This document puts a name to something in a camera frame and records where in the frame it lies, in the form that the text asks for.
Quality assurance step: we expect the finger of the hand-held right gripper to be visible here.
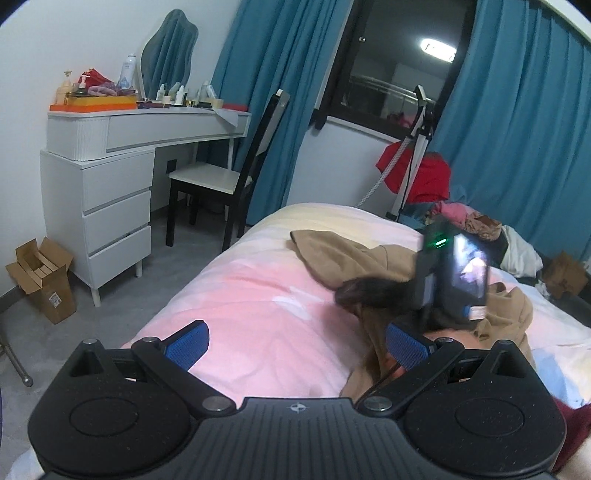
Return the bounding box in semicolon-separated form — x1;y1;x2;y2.
416;302;437;337

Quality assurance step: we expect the white dressing table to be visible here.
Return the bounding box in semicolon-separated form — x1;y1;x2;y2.
39;104;253;308

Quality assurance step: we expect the white cloth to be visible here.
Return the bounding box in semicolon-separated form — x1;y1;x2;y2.
501;226;546;278

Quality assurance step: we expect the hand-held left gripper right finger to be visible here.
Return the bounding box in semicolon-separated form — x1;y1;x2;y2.
356;322;537;416

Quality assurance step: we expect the red garment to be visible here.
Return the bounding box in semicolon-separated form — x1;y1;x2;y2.
375;141;452;205

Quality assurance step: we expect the metal rod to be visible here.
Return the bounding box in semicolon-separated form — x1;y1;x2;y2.
0;330;34;387

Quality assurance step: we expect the teal curtain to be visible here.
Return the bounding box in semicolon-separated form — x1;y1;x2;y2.
196;0;354;228
433;0;591;274

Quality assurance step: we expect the small cardboard box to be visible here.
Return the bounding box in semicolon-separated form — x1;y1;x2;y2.
541;251;591;301

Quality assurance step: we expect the red pouch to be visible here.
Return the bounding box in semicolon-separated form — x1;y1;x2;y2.
79;68;114;86

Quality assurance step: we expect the wavy-edged vanity mirror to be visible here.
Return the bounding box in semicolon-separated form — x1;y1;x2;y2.
139;9;200;100

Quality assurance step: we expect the orange tray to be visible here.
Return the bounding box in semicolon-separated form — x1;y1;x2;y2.
49;95;139;113

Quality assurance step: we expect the dark-framed window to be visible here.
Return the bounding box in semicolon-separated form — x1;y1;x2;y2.
313;0;479;140

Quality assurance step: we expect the open cardboard box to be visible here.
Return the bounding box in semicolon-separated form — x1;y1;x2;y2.
6;237;77;326

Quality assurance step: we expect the pile of mixed clothes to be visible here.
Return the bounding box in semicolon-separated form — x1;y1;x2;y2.
414;198;505;241

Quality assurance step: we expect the garment steamer stand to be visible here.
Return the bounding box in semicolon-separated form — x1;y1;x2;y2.
355;84;437;223

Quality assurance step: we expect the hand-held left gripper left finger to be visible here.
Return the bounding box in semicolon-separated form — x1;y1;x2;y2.
68;320;237;417

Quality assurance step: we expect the bed with pink sheet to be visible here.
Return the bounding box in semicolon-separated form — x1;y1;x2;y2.
0;203;591;480

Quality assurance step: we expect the clear pump bottle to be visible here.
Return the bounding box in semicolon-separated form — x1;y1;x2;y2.
55;70;75;105

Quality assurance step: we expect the black chair with white seat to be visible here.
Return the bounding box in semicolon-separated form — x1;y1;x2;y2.
166;89;291;253

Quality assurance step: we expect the maroon cloth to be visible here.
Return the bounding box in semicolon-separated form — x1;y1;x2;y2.
551;399;591;477

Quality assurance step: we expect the tan fur-trimmed coat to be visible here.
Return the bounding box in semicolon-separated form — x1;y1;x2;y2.
290;229;537;398

